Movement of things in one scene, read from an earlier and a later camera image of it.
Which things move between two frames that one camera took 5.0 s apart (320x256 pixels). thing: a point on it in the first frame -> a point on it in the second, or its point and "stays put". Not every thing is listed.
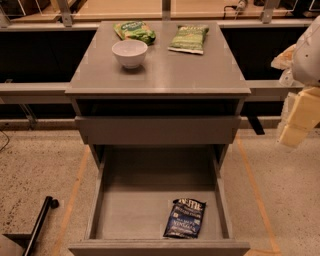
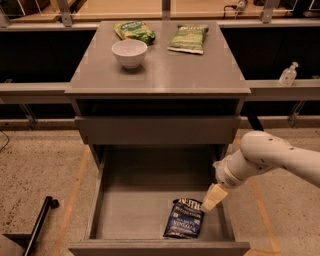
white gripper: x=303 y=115 -> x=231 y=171
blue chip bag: x=185 y=218 stays put
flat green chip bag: x=189 y=38 stays put
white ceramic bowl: x=130 y=53 stays put
